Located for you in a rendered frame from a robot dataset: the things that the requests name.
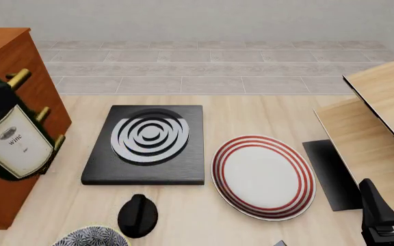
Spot dark wine bottle white label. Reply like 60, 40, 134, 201
0, 65, 57, 182

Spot flat black stove plate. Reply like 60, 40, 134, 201
81, 104, 207, 187

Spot white plate red rings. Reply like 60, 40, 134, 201
211, 134, 318, 223

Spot brass drawer handle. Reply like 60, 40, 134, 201
34, 105, 52, 123
5, 68, 33, 92
53, 133, 66, 152

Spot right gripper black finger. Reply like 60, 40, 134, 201
358, 178, 394, 231

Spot round black stove knob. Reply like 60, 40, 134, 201
116, 193, 159, 240

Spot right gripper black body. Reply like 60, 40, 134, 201
360, 225, 394, 246

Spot black white patterned bowl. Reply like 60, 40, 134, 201
51, 225, 131, 246

